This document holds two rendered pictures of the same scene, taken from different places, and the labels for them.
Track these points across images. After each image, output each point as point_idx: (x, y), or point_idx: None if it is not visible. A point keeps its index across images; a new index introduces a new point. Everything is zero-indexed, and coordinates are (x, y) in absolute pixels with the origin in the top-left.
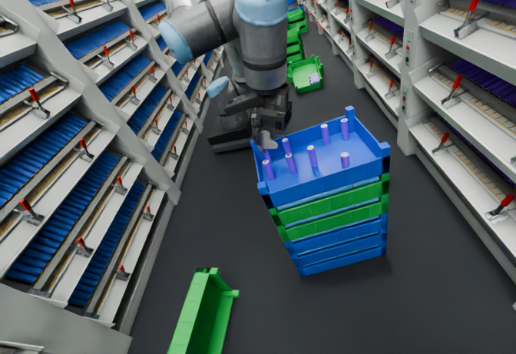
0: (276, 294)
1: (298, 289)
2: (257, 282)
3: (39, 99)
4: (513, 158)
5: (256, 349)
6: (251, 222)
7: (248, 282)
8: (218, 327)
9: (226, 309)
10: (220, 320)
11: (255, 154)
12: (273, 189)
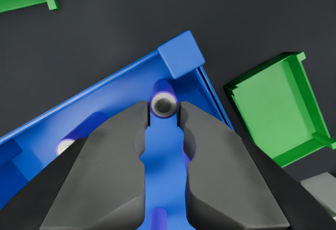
0: (76, 61)
1: (91, 85)
2: (79, 30)
3: None
4: None
5: (15, 55)
6: None
7: (76, 15)
8: None
9: None
10: None
11: (130, 69)
12: (59, 138)
